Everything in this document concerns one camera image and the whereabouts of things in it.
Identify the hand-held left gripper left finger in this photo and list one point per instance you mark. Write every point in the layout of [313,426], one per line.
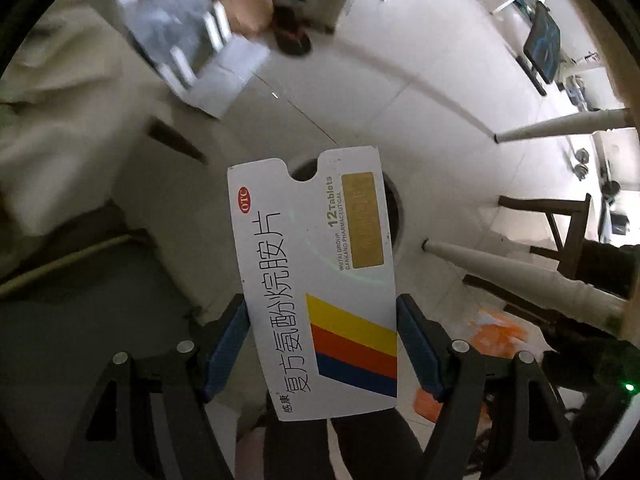
[227,345]

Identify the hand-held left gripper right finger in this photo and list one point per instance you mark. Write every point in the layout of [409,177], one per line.
[417,345]

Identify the white striped medicine box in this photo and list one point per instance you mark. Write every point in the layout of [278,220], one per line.
[300,260]

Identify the round white trash bin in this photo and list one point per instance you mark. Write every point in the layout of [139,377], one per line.
[392,215]

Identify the orange packet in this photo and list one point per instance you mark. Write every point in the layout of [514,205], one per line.
[425,402]

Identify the orange plastic bag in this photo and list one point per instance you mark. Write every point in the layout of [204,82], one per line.
[495,335]

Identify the table with white legs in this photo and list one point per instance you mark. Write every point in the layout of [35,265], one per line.
[500,265]

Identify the dark wooden chair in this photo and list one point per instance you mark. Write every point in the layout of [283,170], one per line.
[575,240]

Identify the small chrome dumbbell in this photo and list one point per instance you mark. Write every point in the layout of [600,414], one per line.
[581,170]

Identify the cream cloth cover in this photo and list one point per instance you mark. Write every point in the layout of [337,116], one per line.
[75,110]

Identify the dark red slipper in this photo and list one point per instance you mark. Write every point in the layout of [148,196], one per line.
[292,40]

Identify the black panel with blue print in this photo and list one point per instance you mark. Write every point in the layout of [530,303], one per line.
[542,40]

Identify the clear plastic bag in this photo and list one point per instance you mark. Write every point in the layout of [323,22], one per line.
[170,15]

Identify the brown cardboard box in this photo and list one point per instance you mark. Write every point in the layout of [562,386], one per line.
[247,7]

